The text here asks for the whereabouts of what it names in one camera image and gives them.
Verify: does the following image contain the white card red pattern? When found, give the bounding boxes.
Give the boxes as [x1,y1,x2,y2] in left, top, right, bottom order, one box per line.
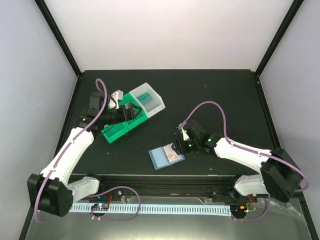
[163,143,185,164]

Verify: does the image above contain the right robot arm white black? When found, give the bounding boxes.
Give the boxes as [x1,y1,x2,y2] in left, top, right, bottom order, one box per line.
[169,120,303,203]

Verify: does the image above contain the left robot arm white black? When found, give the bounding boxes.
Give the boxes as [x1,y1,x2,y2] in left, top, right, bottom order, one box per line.
[27,91,142,217]

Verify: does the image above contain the teal card in white bin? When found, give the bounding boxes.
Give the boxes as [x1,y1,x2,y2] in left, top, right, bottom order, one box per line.
[137,92,153,105]

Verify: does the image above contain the green bin middle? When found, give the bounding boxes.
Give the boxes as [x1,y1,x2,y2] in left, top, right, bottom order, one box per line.
[108,92,148,131]

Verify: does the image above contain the green bin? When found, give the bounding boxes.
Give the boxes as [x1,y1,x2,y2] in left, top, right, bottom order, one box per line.
[108,92,148,131]
[101,123,129,144]

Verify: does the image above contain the white translucent bin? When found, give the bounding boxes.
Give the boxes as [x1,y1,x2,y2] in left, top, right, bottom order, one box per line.
[129,82,166,119]

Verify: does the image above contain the green bin left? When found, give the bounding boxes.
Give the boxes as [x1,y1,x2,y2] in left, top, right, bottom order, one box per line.
[101,123,129,144]

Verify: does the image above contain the right controller board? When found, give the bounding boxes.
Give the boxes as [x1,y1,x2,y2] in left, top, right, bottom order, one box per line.
[230,205,251,213]

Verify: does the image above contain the controller board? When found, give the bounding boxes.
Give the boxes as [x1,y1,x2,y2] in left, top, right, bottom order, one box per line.
[91,203,109,211]
[230,205,251,213]

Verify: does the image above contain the left controller board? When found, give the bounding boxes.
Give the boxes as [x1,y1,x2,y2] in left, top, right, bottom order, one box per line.
[91,203,109,211]

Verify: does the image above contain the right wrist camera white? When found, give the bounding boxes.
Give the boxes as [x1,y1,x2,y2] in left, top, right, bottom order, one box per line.
[177,122,189,141]

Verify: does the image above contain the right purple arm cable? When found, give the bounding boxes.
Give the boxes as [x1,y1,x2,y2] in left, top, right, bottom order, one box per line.
[177,100,310,192]

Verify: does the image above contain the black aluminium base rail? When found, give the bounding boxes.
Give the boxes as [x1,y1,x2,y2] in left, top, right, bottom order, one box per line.
[69,174,258,201]

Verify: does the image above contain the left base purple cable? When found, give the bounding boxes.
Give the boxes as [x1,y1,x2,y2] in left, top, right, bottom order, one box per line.
[87,185,141,222]

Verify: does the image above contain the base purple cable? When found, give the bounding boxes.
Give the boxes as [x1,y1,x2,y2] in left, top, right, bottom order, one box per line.
[231,194,271,223]
[87,185,141,222]

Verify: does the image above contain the white slotted cable duct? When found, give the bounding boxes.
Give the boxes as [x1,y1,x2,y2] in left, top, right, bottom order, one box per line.
[69,202,231,217]

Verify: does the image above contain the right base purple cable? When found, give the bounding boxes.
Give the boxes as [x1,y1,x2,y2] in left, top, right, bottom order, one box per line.
[231,194,271,223]

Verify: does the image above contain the left frame post black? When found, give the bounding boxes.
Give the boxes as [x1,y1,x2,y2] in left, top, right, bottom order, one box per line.
[34,0,82,77]

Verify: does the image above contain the frame post black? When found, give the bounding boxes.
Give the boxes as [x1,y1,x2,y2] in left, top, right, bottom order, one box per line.
[255,0,304,77]
[34,0,82,77]

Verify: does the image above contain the right frame post black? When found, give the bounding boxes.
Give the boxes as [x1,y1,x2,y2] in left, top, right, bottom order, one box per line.
[255,0,304,77]

